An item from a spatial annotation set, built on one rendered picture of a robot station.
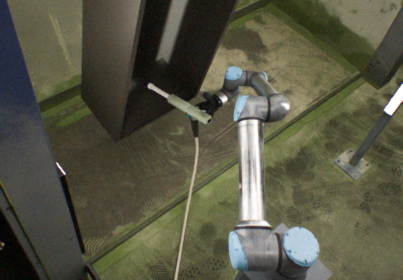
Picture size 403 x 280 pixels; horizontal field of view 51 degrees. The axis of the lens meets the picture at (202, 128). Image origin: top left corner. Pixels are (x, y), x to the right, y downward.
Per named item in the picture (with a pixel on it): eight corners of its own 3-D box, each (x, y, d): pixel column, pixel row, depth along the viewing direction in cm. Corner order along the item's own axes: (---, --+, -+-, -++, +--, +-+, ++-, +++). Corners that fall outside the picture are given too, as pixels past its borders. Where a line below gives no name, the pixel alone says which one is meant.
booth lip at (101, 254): (78, 275, 236) (77, 272, 233) (75, 270, 237) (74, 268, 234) (360, 77, 362) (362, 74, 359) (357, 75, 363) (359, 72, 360)
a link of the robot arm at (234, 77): (245, 65, 242) (241, 80, 252) (225, 64, 241) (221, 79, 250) (247, 77, 236) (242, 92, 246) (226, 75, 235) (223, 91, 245)
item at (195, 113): (214, 143, 241) (211, 113, 225) (208, 148, 239) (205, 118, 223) (157, 107, 267) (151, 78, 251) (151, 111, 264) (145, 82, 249)
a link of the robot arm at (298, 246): (311, 278, 174) (326, 263, 160) (271, 277, 172) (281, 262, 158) (305, 242, 183) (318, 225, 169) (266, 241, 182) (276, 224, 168)
